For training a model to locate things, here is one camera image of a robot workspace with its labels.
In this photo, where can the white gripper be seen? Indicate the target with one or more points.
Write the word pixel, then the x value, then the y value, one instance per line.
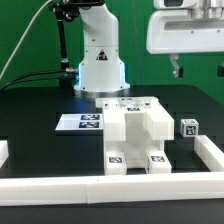
pixel 186 26

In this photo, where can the white tagged cube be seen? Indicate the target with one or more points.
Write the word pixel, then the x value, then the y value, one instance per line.
pixel 189 127

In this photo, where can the white chair back part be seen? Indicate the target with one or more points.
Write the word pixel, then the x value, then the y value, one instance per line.
pixel 123 116

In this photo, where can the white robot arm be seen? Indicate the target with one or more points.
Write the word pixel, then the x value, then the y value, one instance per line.
pixel 101 71

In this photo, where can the white base tag plate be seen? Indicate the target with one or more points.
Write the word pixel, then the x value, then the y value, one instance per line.
pixel 80 122

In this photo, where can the white U-shaped fence frame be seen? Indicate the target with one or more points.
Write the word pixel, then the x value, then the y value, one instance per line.
pixel 106 189

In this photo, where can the black camera stand pole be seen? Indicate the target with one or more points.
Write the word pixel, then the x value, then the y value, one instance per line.
pixel 68 10

